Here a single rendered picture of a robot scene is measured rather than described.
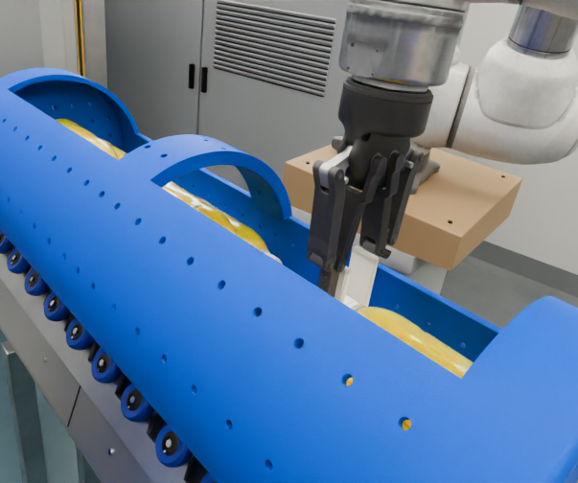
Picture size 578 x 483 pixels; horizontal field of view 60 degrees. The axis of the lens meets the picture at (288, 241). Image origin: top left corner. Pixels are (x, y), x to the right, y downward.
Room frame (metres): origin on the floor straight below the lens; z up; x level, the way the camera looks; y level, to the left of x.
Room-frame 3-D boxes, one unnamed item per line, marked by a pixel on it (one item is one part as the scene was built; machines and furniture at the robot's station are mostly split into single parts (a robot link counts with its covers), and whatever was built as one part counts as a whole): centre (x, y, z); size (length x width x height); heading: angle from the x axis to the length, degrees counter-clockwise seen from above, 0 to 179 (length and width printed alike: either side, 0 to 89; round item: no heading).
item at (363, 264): (0.45, -0.08, 1.14); 0.03 x 0.01 x 0.07; 47
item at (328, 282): (0.40, -0.04, 1.16); 0.03 x 0.01 x 0.05; 137
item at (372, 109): (0.43, -0.06, 1.29); 0.08 x 0.07 x 0.09; 137
